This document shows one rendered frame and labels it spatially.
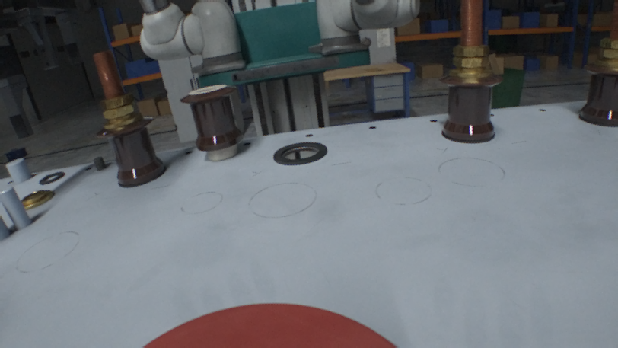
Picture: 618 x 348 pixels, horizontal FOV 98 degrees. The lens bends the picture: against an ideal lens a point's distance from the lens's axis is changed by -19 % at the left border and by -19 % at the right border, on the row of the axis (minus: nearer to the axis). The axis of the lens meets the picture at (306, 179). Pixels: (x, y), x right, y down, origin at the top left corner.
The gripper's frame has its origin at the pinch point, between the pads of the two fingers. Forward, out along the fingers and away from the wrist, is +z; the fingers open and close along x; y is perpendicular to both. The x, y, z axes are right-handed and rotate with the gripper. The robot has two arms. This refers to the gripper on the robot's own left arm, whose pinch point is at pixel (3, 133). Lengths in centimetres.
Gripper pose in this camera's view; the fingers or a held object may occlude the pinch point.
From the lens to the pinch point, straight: 66.2
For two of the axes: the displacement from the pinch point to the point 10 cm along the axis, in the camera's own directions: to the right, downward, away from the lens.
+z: 1.3, 8.9, 4.3
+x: 0.1, 4.4, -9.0
